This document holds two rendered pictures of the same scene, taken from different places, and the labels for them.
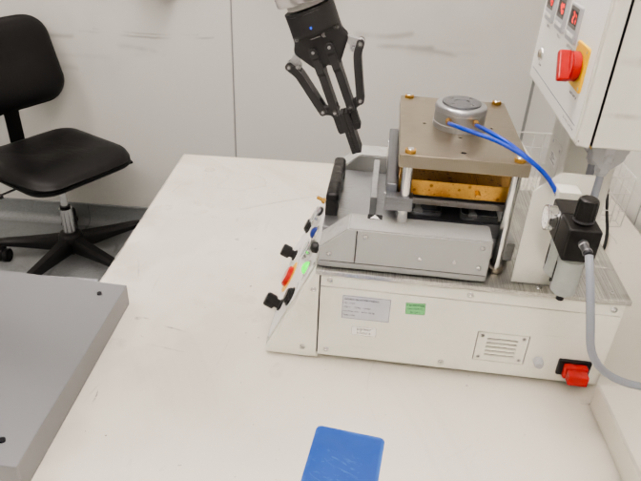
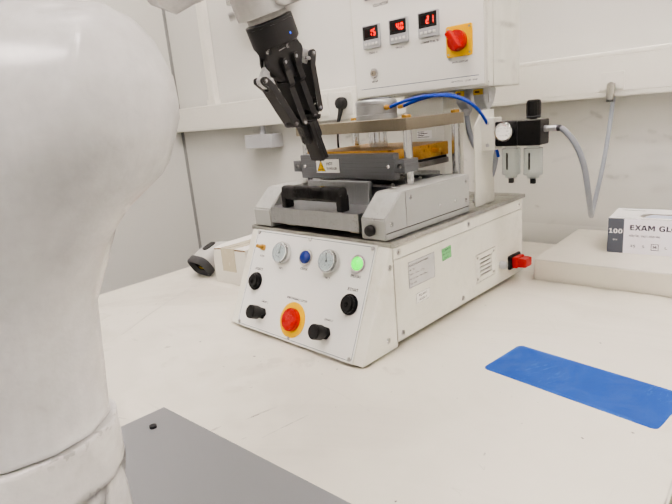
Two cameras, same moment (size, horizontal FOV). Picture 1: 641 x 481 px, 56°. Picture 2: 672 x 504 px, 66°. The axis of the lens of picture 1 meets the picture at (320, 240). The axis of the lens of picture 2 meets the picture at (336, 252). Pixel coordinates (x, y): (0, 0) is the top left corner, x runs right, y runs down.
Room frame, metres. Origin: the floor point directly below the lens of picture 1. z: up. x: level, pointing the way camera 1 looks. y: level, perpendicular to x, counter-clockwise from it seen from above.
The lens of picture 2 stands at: (0.33, 0.65, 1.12)
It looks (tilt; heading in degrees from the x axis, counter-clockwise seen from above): 15 degrees down; 310
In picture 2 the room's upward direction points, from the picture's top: 5 degrees counter-clockwise
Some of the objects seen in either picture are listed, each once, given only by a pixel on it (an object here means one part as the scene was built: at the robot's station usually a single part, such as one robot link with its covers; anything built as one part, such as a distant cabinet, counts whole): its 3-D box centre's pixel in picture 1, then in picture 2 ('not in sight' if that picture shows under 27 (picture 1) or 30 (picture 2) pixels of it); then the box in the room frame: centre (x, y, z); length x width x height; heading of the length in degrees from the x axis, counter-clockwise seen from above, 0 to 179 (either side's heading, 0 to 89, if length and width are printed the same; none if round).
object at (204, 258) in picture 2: not in sight; (224, 253); (1.43, -0.21, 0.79); 0.20 x 0.08 x 0.08; 88
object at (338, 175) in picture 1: (336, 184); (313, 197); (0.92, -0.02, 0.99); 0.15 x 0.02 x 0.04; 175
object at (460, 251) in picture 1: (398, 245); (416, 204); (0.77, -0.12, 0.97); 0.26 x 0.05 x 0.07; 85
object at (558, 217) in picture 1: (564, 240); (518, 142); (0.67, -0.31, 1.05); 0.15 x 0.05 x 0.15; 175
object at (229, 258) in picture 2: not in sight; (257, 256); (1.30, -0.21, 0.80); 0.19 x 0.13 x 0.09; 88
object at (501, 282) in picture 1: (461, 229); (393, 210); (0.90, -0.24, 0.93); 0.46 x 0.35 x 0.01; 85
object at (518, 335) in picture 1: (429, 276); (390, 258); (0.89, -0.20, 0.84); 0.53 x 0.37 x 0.17; 85
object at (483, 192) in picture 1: (453, 153); (381, 142); (0.89, -0.20, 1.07); 0.22 x 0.17 x 0.10; 175
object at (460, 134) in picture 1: (476, 147); (396, 131); (0.88, -0.24, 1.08); 0.31 x 0.24 x 0.13; 175
